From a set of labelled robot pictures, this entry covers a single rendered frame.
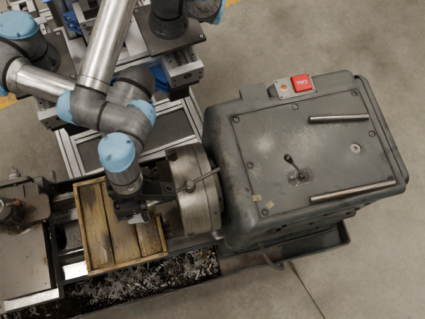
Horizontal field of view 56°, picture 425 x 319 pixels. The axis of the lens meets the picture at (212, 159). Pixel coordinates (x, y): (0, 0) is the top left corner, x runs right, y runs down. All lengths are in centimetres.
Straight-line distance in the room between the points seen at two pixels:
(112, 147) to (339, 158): 77
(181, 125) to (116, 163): 161
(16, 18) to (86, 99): 54
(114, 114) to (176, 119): 154
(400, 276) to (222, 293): 108
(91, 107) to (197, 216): 53
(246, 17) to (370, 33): 93
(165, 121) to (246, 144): 122
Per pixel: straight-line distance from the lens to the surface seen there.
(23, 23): 143
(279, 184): 128
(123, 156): 86
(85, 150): 246
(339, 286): 262
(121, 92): 119
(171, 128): 245
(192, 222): 131
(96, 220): 163
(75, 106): 97
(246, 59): 296
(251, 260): 195
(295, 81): 142
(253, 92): 138
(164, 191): 103
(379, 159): 141
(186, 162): 129
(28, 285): 158
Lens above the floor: 245
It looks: 71 degrees down
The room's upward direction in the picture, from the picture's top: 11 degrees clockwise
